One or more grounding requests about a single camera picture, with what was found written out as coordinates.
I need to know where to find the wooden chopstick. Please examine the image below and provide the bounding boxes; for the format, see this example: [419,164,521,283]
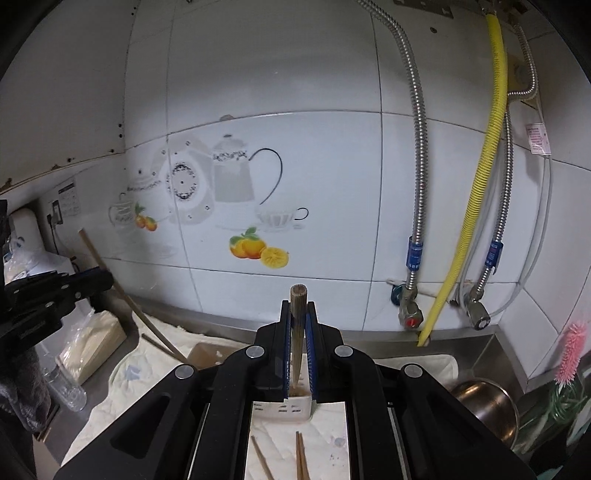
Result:
[295,431,305,480]
[301,434,311,480]
[140,333,185,363]
[78,229,188,364]

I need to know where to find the left steel braided hose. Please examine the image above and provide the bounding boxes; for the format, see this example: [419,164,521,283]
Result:
[355,0,429,287]

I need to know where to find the steel braided hose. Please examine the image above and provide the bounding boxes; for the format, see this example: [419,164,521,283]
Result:
[355,0,429,287]
[475,22,541,292]

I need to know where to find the wooden chopstick crossing diagonal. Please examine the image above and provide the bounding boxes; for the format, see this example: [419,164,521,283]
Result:
[290,284,308,396]

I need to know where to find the clear glass cup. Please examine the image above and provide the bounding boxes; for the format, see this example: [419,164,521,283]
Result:
[43,357,87,412]

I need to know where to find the right steel braided hose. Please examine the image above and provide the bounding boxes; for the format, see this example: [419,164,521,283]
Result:
[475,22,541,292]

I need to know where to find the wall power socket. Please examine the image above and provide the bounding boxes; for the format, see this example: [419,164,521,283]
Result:
[48,200,63,254]

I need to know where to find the wooden chopstick vertical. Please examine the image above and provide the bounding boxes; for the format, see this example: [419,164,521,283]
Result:
[250,435,274,480]

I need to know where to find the green glass jar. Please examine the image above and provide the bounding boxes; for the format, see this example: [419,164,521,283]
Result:
[513,378,587,455]

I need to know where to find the chrome water valve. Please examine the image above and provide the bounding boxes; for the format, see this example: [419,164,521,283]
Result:
[451,281,491,330]

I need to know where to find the grey gloved hand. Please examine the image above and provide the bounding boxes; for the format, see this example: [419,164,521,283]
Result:
[1,348,51,433]

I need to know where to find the steel saucepan black handle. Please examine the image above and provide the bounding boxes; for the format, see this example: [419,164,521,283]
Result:
[451,379,519,449]

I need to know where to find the yellow corrugated gas hose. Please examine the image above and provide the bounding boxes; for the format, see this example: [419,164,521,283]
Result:
[417,13,509,348]

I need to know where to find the bagged stack of napkins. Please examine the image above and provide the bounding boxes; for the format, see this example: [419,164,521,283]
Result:
[58,310,126,385]

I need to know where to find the white quilted patterned mat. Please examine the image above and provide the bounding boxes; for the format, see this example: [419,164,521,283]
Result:
[58,307,465,479]

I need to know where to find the white thin hose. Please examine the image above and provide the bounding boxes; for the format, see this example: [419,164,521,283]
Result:
[489,154,554,319]

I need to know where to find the red handle water valve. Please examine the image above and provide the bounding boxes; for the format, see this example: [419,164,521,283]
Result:
[387,279,424,330]

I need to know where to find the beige plastic utensil holder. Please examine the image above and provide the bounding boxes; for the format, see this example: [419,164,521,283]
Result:
[186,340,320,425]

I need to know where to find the pink bottle brush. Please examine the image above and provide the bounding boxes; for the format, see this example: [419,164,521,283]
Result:
[555,321,588,390]

